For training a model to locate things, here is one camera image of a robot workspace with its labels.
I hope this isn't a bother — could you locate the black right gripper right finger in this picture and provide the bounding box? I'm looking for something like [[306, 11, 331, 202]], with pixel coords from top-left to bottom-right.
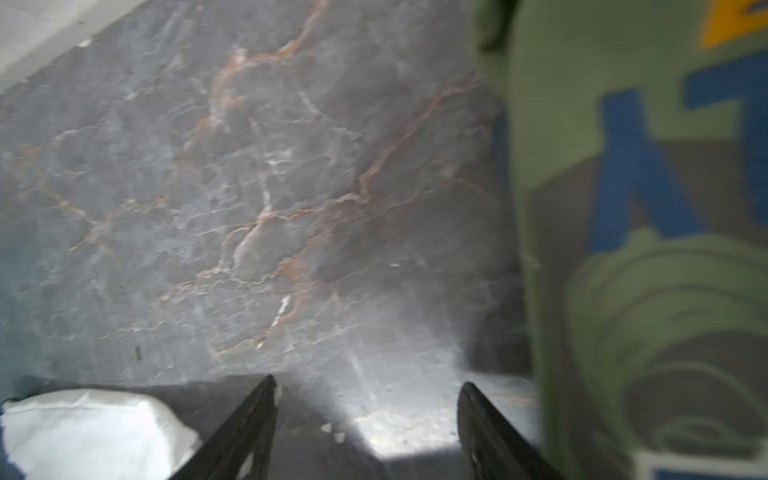
[[457, 382, 564, 480]]

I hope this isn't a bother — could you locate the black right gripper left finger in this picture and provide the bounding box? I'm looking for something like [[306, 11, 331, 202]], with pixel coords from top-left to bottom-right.
[[171, 375, 278, 480]]

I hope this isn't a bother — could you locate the white tank top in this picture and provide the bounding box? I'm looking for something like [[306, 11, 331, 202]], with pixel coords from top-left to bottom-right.
[[1, 389, 201, 479]]

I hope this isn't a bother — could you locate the green tank top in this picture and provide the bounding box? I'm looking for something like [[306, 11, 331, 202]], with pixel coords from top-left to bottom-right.
[[472, 1, 767, 479]]

